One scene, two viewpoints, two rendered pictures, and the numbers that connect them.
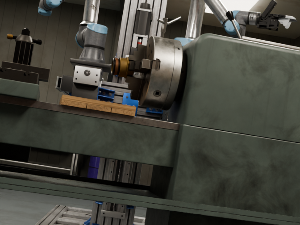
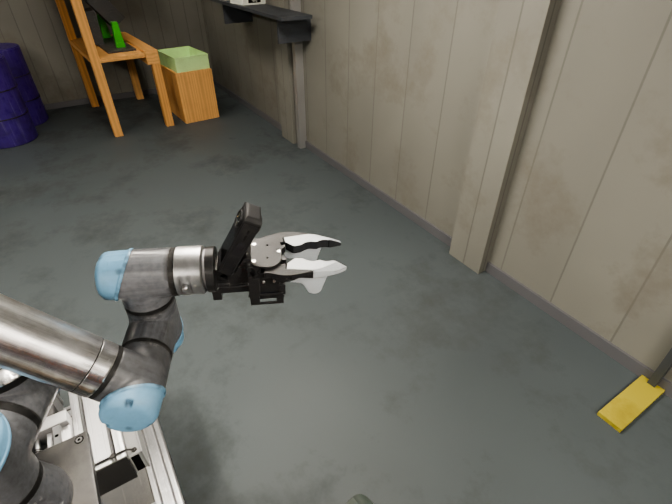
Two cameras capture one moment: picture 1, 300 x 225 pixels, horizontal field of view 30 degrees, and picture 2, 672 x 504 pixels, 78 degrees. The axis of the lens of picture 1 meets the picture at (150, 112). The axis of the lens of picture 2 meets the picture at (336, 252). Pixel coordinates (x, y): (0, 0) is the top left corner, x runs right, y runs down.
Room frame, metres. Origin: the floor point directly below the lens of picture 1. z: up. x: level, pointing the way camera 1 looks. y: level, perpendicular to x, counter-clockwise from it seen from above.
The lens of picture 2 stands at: (2.59, -0.44, 1.97)
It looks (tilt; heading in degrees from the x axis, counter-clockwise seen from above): 37 degrees down; 330
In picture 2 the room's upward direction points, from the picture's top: straight up
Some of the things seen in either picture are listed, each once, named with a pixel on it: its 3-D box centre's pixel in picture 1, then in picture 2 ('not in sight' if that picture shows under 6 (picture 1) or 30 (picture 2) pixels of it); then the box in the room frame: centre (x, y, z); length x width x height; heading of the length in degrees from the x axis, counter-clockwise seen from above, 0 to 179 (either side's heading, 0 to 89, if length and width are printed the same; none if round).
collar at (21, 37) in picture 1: (24, 39); not in sight; (2.43, 0.59, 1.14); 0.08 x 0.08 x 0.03
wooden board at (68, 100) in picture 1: (94, 107); not in sight; (2.42, 0.24, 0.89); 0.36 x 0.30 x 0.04; 10
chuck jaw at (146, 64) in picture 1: (143, 65); not in sight; (2.36, 0.06, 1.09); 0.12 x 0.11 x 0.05; 10
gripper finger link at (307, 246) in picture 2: (288, 23); (311, 251); (3.09, -0.69, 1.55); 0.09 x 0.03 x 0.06; 81
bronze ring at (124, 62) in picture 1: (122, 67); not in sight; (2.43, 0.15, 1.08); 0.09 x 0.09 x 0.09; 12
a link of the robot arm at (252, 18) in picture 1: (254, 18); (194, 271); (3.13, -0.51, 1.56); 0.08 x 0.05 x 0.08; 158
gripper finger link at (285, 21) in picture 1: (286, 21); (315, 278); (3.03, -0.67, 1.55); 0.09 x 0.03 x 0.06; 55
